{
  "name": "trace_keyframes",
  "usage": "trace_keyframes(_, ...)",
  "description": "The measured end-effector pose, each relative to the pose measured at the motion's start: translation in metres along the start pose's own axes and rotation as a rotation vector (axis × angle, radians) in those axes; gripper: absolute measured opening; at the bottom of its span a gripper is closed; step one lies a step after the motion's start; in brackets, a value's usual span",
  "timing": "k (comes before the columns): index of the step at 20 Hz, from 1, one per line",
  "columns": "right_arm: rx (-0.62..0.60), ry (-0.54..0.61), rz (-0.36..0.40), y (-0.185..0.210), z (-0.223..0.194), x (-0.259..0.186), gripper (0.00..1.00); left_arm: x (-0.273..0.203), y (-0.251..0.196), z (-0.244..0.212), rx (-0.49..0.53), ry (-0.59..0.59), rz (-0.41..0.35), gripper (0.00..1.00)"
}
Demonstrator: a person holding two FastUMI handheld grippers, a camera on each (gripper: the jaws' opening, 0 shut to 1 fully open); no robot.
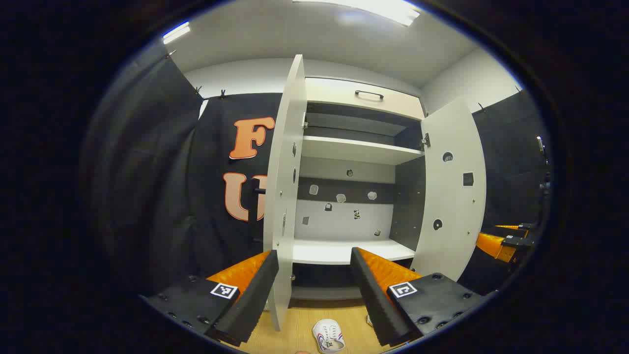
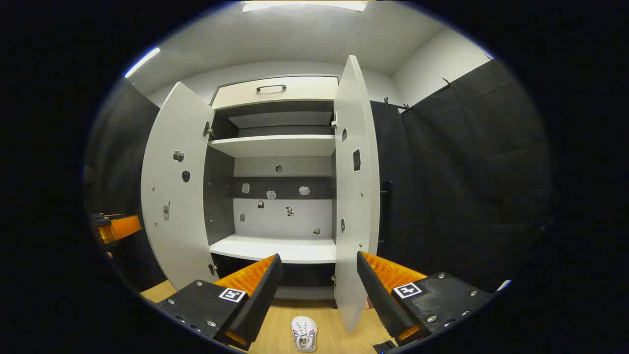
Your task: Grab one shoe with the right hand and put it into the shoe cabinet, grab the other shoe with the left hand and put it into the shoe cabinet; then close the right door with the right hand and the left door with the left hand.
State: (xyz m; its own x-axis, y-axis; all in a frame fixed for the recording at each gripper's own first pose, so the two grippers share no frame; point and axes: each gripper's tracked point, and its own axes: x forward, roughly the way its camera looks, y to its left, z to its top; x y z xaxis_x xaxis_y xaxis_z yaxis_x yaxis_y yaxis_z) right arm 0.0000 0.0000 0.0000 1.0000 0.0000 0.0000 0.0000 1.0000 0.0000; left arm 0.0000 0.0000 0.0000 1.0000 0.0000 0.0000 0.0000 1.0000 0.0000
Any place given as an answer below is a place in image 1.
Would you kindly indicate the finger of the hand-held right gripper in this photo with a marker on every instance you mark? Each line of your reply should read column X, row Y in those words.
column 491, row 246
column 521, row 226

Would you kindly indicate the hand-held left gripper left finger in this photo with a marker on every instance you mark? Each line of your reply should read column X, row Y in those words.
column 248, row 300

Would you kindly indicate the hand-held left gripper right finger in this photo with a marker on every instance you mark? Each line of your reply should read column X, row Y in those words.
column 373, row 300

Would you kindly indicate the small ceiling light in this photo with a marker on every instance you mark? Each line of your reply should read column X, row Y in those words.
column 176, row 32

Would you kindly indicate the white cabinet drawer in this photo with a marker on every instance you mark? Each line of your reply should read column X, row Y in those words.
column 339, row 93

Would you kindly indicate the white shoe cabinet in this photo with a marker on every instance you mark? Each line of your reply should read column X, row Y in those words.
column 344, row 150

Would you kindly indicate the white cabinet door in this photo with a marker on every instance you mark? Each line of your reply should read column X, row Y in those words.
column 285, row 196
column 452, row 206

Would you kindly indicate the black backdrop cloth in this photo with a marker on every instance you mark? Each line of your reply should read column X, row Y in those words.
column 147, row 172

